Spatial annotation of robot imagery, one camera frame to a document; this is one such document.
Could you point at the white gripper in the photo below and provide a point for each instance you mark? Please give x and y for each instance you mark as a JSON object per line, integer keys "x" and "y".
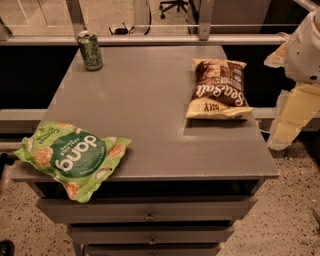
{"x": 304, "y": 56}

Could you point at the green soda can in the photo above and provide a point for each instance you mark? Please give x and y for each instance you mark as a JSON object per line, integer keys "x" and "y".
{"x": 90, "y": 51}

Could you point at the brown sea salt chip bag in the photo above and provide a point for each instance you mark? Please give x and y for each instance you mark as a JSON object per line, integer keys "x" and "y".
{"x": 219, "y": 91}

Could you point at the grey metal railing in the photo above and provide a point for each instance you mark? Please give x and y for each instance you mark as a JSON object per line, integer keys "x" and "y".
{"x": 57, "y": 22}

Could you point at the grey drawer cabinet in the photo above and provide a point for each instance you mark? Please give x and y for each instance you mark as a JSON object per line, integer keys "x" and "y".
{"x": 182, "y": 183}

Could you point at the black office chair base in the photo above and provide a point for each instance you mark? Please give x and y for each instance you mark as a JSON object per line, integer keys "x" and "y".
{"x": 169, "y": 4}

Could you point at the green dang snack bag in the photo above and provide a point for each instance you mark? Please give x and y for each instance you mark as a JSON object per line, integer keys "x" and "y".
{"x": 79, "y": 160}

